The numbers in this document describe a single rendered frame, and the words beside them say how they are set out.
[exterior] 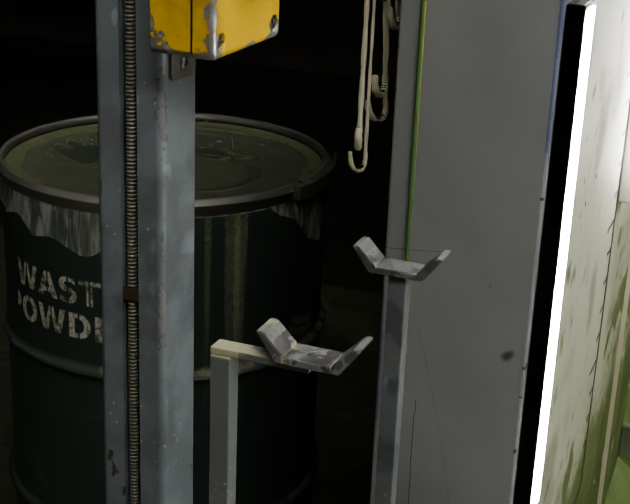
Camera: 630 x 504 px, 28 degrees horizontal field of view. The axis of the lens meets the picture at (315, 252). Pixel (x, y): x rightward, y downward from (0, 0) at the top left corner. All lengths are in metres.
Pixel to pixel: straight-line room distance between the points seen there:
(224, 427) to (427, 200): 0.57
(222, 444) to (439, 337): 0.59
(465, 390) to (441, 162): 0.28
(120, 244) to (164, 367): 0.11
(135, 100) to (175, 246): 0.12
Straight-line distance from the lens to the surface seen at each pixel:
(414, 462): 1.57
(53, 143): 2.29
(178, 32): 0.91
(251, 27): 0.95
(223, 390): 0.93
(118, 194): 1.00
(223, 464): 0.96
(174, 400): 1.07
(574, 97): 1.38
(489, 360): 1.49
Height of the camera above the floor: 1.47
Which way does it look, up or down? 20 degrees down
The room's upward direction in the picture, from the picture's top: 2 degrees clockwise
